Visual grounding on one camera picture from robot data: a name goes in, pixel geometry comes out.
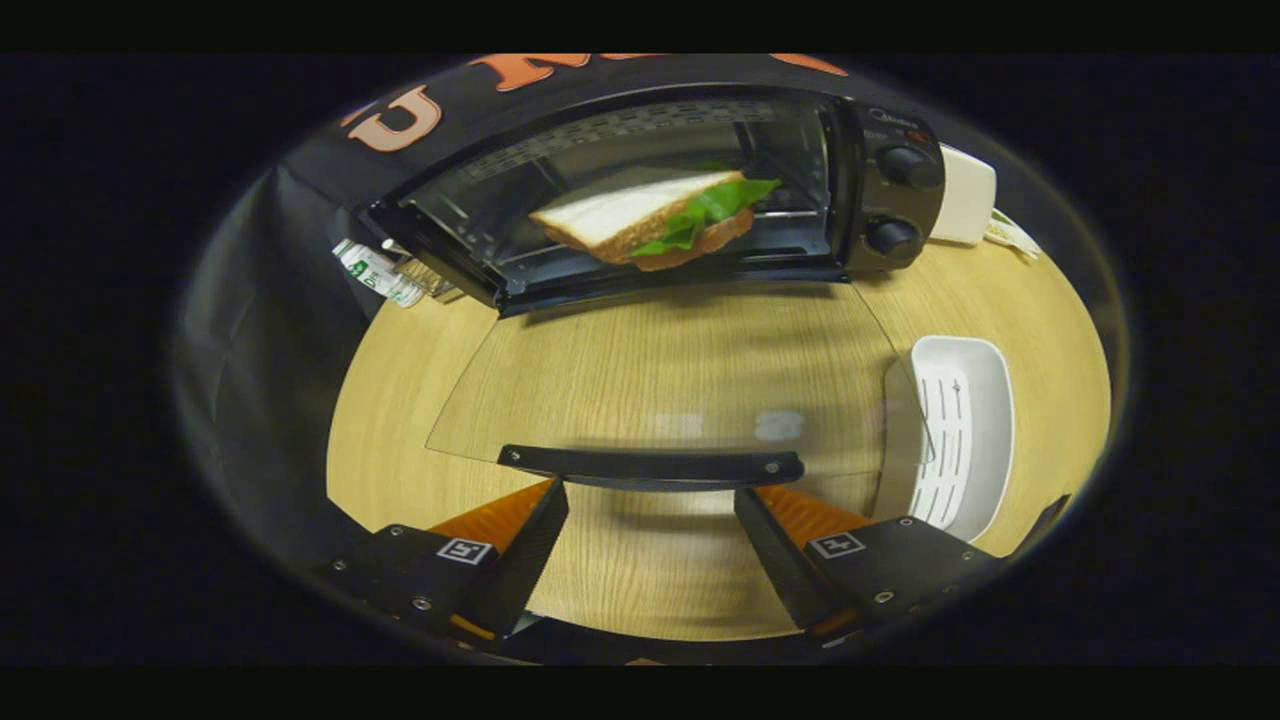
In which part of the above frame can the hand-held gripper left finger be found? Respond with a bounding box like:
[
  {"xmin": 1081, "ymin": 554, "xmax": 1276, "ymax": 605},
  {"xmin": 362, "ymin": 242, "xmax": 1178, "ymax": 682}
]
[{"xmin": 320, "ymin": 478, "xmax": 569, "ymax": 643}]

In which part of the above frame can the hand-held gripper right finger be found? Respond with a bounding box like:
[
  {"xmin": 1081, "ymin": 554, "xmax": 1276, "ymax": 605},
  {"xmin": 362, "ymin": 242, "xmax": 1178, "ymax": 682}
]
[{"xmin": 735, "ymin": 486, "xmax": 1003, "ymax": 638}]

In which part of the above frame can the lettuce sandwich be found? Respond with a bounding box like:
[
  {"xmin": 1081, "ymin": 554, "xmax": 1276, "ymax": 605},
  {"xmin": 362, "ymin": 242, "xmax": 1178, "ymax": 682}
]
[{"xmin": 528, "ymin": 168, "xmax": 783, "ymax": 273}]

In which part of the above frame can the black toaster oven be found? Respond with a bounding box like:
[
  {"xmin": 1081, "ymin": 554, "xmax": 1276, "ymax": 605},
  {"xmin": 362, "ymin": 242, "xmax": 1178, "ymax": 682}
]
[{"xmin": 360, "ymin": 83, "xmax": 947, "ymax": 492}]

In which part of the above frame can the white pop-up toaster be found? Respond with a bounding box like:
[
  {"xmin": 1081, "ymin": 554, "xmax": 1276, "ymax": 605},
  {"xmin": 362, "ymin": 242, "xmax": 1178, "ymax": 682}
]
[{"xmin": 930, "ymin": 145, "xmax": 998, "ymax": 247}]

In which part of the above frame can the white ribbed plastic tray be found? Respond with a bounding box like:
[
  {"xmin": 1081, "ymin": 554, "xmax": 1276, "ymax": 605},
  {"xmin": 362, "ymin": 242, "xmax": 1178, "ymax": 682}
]
[{"xmin": 875, "ymin": 335, "xmax": 1015, "ymax": 544}]

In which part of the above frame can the clear bottle with green label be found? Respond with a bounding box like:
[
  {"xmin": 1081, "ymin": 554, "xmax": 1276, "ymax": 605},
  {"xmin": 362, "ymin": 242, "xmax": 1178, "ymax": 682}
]
[{"xmin": 332, "ymin": 238, "xmax": 427, "ymax": 309}]

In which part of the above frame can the black backdrop cloth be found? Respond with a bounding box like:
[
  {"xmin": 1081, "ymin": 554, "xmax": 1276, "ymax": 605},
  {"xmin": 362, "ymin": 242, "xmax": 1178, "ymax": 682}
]
[{"xmin": 180, "ymin": 55, "xmax": 851, "ymax": 571}]

